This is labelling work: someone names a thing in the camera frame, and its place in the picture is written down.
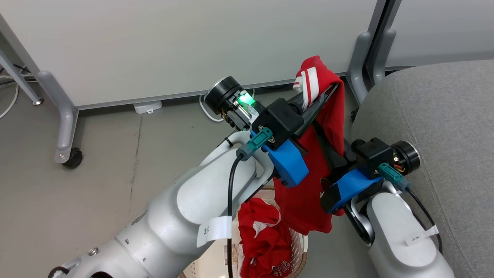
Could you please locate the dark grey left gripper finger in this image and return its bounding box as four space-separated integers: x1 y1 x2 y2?
296 98 331 138

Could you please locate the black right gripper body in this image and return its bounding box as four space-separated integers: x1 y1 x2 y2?
391 140 421 175

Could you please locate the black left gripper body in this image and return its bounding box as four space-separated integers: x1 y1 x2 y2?
204 76 267 132

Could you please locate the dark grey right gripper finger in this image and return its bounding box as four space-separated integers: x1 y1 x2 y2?
310 83 340 113
313 124 348 169

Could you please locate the red shirt with white stripes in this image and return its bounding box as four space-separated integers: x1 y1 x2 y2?
272 55 346 235

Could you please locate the red shirt with white print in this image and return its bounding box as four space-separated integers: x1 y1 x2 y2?
237 198 294 278

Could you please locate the cream perforated laundry basket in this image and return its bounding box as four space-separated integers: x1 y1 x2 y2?
179 187 309 278

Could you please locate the grey fabric sofa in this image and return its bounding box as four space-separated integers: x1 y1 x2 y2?
351 60 494 278

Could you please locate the wide white partition panel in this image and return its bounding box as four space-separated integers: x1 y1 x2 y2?
0 0 381 110

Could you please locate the white plug box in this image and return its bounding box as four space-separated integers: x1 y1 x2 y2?
133 100 163 115

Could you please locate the narrow white partition panel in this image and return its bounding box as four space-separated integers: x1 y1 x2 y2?
386 0 494 70

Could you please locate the grey partition leg with caster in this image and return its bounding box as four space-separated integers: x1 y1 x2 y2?
37 70 80 164

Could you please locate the grey metal table leg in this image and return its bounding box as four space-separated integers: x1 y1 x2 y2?
0 50 44 105

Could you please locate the teal right cable connector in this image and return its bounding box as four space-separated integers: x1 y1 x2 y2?
377 162 410 192

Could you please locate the teal cable connector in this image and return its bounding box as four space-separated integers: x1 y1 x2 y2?
377 162 410 192
236 129 274 161

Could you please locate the blue right camera mount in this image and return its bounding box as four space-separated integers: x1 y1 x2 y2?
320 169 384 214

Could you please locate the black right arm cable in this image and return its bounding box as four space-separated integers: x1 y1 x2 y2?
405 187 443 253

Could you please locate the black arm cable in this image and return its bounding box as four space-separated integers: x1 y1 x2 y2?
227 153 247 278
405 187 443 253

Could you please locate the teal left cable connector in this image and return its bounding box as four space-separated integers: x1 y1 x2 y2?
236 129 274 161

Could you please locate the white right cable tag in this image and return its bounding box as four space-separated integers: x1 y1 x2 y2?
405 225 440 246

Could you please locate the white cable tag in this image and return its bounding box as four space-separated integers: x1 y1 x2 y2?
197 216 233 247
405 225 440 246

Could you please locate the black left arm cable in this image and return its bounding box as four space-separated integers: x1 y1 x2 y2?
227 153 247 278

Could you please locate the white left cable tag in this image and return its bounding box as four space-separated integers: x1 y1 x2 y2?
197 216 233 247

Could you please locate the black loose floor cable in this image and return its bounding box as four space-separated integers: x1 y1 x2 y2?
0 64 35 83

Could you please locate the white loose floor cable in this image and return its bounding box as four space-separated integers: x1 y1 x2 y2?
0 75 20 119

